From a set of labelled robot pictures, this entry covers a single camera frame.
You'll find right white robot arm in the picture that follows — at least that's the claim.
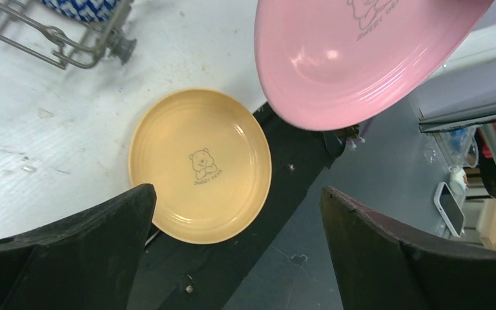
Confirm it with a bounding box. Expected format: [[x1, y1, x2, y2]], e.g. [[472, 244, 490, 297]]
[[429, 24, 496, 79]]

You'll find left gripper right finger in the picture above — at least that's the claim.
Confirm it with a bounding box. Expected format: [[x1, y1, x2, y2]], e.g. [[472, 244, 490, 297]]
[[320, 187, 496, 309]]

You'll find pale yellow bear plate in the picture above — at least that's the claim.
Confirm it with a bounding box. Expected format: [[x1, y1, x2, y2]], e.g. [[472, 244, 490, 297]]
[[129, 88, 272, 244]]

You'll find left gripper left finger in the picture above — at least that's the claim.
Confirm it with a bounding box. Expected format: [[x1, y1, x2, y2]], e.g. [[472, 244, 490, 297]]
[[0, 184, 157, 309]]

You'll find red patterned bowl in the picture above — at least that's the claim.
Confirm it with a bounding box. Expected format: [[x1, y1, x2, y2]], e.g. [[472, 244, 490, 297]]
[[40, 0, 120, 23]]

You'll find white smartphone on desk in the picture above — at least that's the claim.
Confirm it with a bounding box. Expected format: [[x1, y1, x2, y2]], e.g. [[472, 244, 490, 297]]
[[433, 181, 466, 238]]

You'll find clear plastic container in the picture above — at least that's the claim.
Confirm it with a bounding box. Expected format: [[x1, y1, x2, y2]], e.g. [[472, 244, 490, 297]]
[[433, 127, 479, 168]]

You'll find grey wire dish rack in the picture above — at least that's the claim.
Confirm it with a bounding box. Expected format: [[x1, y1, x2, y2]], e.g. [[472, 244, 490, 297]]
[[0, 1, 137, 69]]

